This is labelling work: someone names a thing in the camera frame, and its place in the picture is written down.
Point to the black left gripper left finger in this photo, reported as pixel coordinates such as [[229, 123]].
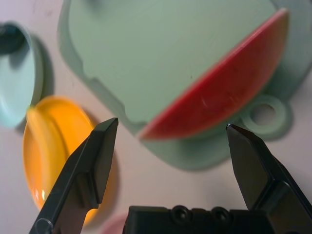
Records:
[[80, 175]]

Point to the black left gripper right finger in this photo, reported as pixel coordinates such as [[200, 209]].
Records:
[[268, 180]]

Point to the yellow toy banana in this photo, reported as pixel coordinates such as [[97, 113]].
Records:
[[41, 129]]

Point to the toy watermelon slice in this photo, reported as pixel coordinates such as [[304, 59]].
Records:
[[219, 97]]

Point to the dark green toy avocado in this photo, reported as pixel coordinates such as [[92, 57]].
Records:
[[9, 39]]

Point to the yellow round plate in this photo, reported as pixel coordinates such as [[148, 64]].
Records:
[[44, 165]]

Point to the pink round plate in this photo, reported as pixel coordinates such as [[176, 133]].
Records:
[[114, 226]]

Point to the mint green round plate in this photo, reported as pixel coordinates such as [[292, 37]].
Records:
[[14, 85]]

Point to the green silicone placemat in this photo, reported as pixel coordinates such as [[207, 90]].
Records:
[[146, 48]]

